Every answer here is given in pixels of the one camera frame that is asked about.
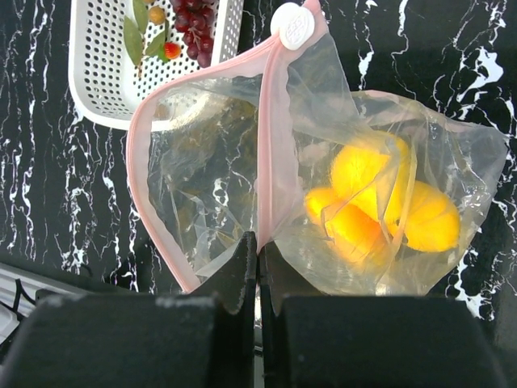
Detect clear pink-dotted zip bag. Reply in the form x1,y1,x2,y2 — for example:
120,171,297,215
127,1,507,295

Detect white perforated plastic basket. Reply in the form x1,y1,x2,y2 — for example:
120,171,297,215
68,0,244,131

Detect small brown nut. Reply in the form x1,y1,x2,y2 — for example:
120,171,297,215
149,6,166,25

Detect small red strawberry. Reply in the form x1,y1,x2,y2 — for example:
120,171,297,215
163,42,182,61

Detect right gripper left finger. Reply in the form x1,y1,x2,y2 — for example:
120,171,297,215
1,232,257,387

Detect dark red grape bunch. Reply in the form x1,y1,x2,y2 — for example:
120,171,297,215
170,0,215,69

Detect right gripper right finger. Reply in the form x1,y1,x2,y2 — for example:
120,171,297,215
258,243,507,387

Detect yellow lemon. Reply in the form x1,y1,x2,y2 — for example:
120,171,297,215
403,181,460,252
330,131,410,223

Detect orange mango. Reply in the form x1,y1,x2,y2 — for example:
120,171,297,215
305,187,388,268

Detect green leaf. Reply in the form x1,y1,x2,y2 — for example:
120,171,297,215
123,1,169,67

